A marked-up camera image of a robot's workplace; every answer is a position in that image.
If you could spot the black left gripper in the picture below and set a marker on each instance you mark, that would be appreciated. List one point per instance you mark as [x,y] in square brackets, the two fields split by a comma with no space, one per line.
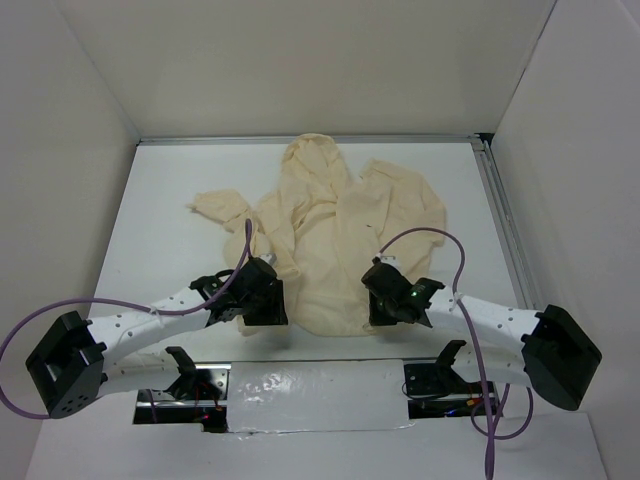
[275,312]

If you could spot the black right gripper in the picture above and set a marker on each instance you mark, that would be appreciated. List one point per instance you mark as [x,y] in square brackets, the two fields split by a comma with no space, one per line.
[377,318]

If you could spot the cream yellow jacket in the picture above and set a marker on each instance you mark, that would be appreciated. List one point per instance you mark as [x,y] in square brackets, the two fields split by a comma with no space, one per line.
[324,228]

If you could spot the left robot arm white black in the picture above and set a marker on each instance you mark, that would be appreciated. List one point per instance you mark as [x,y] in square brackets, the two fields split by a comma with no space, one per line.
[81,360]

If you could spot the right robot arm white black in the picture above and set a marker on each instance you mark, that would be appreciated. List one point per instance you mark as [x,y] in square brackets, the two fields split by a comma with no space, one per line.
[546,350]

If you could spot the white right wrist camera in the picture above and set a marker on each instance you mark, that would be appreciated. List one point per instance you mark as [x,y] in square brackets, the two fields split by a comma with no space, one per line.
[387,259]

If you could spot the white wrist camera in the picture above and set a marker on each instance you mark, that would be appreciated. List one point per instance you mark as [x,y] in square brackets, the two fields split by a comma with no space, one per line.
[269,258]
[387,259]

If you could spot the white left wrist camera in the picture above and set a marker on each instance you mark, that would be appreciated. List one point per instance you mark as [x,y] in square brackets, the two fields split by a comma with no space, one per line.
[269,258]

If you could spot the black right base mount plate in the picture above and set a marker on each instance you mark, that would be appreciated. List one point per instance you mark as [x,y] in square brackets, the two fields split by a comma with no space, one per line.
[435,391]

